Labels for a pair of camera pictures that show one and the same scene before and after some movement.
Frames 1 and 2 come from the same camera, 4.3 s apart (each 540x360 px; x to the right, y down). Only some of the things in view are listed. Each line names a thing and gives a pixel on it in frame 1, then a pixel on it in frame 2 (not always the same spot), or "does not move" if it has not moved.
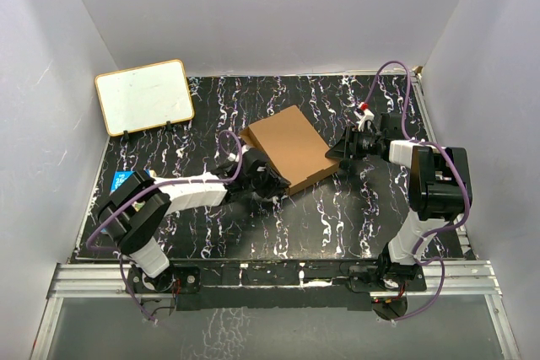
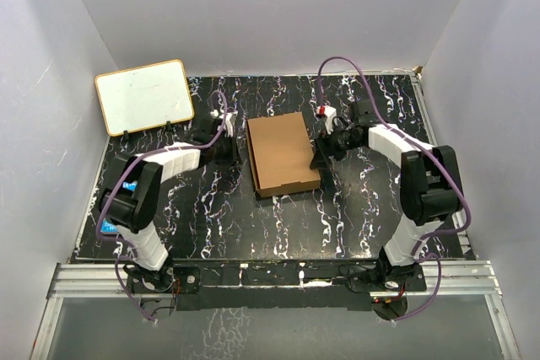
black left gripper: (275, 185) to (233, 157)
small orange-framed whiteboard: (144, 97) does not move
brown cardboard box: (290, 146) does not move
